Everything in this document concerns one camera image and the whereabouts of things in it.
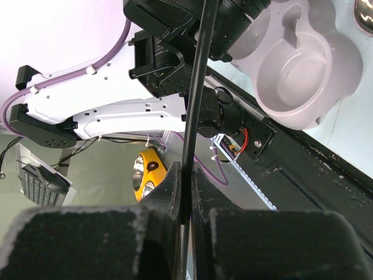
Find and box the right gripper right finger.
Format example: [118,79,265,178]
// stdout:
[191,164,372,279]

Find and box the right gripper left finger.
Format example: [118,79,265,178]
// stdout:
[1,162,181,279]

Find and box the black tent pole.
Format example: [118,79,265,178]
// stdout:
[177,1,219,279]

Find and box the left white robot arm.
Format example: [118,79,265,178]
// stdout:
[1,1,270,149]

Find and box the grey double pet feeder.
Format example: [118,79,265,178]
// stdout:
[229,1,363,130]

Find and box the steel pet bowl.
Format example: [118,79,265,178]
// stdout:
[354,0,373,34]

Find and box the yellow device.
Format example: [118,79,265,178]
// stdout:
[132,146,167,201]

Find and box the black keyboard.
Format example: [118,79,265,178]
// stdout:
[14,142,73,208]

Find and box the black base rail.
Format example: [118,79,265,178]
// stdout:
[203,66,373,222]

